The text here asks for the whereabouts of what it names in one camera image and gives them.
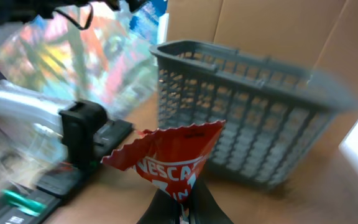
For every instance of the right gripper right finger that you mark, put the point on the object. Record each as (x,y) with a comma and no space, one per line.
(203,209)

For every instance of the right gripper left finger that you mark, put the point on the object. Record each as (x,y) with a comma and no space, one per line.
(162,210)

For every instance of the red snack bar wrapper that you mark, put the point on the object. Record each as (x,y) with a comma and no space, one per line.
(171,159)

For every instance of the grey plastic mesh basket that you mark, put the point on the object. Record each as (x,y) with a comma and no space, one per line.
(274,112)

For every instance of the colourful plastic bag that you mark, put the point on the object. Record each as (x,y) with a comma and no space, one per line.
(90,53)

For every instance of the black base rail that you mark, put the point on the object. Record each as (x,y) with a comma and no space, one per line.
(59,185)

